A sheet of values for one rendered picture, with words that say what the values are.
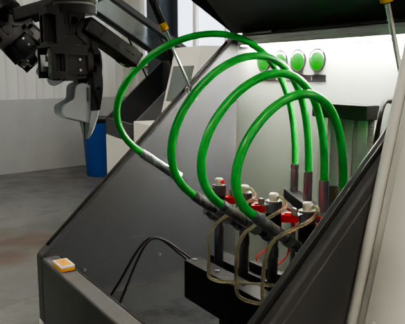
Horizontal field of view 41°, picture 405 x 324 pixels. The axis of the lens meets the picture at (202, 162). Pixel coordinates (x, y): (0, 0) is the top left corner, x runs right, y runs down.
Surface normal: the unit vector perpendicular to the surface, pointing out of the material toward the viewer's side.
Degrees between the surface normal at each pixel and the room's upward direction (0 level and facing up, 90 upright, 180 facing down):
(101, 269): 90
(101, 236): 90
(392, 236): 76
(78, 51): 90
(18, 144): 90
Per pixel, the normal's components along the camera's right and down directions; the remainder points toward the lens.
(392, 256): -0.80, -0.15
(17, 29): 0.00, -0.06
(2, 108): 0.64, 0.12
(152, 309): 0.00, -0.99
